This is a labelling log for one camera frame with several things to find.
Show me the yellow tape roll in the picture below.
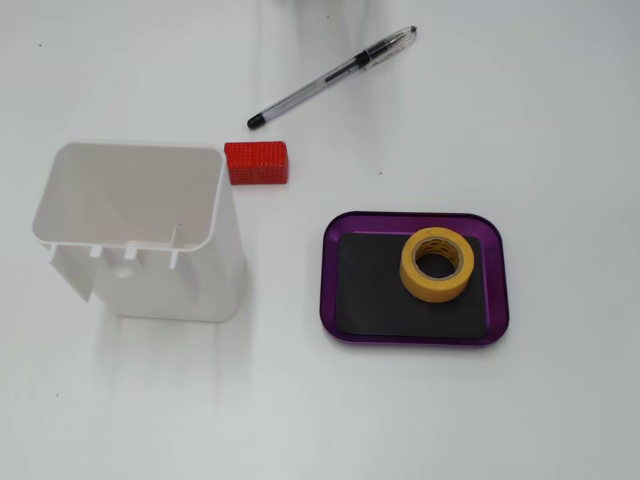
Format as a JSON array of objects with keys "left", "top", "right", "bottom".
[{"left": 398, "top": 225, "right": 477, "bottom": 304}]

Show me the white plastic box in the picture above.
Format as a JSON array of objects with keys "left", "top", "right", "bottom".
[{"left": 31, "top": 140, "right": 248, "bottom": 324}]

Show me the black tray mat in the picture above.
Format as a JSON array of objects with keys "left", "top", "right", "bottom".
[{"left": 334, "top": 231, "right": 489, "bottom": 338}]

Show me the red textured block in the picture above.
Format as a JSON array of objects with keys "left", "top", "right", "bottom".
[{"left": 223, "top": 140, "right": 291, "bottom": 187}]

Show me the clear black ballpoint pen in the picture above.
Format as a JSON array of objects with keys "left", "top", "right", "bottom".
[{"left": 246, "top": 25, "right": 419, "bottom": 131}]

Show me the purple metal tray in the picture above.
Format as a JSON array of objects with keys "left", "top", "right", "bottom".
[{"left": 317, "top": 210, "right": 511, "bottom": 348}]

